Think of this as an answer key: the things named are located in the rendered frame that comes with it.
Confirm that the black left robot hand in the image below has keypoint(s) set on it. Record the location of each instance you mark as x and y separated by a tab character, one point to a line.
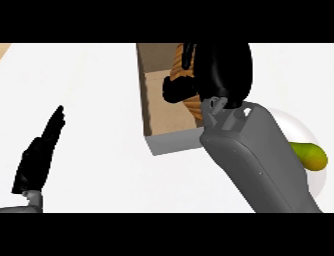
39	156

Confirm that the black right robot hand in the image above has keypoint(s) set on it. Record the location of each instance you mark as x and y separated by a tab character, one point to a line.
223	73

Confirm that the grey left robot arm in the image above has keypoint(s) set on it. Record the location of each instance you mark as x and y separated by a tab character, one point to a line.
32	204

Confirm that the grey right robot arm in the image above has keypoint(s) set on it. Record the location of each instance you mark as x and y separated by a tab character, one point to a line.
259	160

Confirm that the open cardboard box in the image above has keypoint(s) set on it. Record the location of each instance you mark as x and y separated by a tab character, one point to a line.
166	113

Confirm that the white round plate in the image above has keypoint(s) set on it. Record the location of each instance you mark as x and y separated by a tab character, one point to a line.
299	130

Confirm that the green yellow pear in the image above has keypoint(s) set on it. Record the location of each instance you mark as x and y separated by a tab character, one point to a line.
312	156

